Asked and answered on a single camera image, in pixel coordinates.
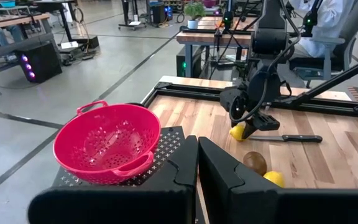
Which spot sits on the background black robot arm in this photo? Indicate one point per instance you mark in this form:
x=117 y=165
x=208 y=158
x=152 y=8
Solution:
x=227 y=15

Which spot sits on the brown kiwi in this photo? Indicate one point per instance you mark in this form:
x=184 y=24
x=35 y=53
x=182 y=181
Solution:
x=255 y=161

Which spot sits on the wooden workbench grey legs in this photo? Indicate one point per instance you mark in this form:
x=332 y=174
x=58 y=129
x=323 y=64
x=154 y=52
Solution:
x=210 y=37

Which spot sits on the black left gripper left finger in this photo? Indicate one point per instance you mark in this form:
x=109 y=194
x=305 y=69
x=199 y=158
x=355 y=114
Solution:
x=135 y=205

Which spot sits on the computer tower green light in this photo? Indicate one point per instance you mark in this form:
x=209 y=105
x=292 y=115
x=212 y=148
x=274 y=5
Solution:
x=183 y=63

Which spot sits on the computer tower purple lights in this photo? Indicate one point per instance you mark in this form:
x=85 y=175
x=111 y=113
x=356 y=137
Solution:
x=40 y=62

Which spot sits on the small plant white pot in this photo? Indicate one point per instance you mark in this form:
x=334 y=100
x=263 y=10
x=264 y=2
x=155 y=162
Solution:
x=194 y=12

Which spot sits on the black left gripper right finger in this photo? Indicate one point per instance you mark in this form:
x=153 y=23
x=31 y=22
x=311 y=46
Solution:
x=259 y=205

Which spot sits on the grey office chair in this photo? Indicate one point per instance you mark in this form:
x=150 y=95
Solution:
x=353 y=31

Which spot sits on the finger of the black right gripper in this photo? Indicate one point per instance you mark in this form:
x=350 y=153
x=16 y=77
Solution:
x=234 y=123
x=264 y=123

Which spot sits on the yellow lemon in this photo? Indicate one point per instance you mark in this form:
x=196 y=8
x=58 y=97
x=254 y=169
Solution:
x=236 y=133
x=275 y=179

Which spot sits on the wooden table black legs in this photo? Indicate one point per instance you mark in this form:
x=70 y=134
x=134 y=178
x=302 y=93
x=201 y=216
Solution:
x=14 y=20

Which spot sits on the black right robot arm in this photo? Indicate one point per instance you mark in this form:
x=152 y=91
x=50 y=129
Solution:
x=269 y=31

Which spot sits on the red plastic colander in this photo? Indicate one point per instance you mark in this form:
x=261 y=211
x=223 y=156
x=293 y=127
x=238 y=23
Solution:
x=104 y=146

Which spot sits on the person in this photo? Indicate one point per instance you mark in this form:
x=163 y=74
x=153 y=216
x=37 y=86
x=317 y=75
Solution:
x=325 y=18

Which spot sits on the black perforated metal shelf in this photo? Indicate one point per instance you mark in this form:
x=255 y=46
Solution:
x=169 y=140

